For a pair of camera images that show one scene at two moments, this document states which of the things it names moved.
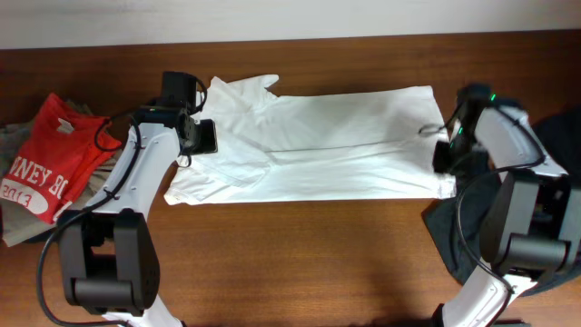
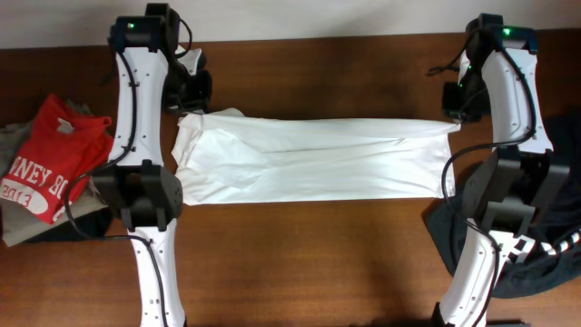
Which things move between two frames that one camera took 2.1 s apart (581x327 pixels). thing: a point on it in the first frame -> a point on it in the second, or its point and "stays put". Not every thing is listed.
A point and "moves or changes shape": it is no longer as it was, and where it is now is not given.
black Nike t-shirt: x=456 y=224 stays put
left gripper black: x=210 y=143 -> x=200 y=102
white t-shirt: x=346 y=145 moves or changes shape
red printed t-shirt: x=55 y=158 stays put
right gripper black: x=438 y=161 -> x=452 y=108
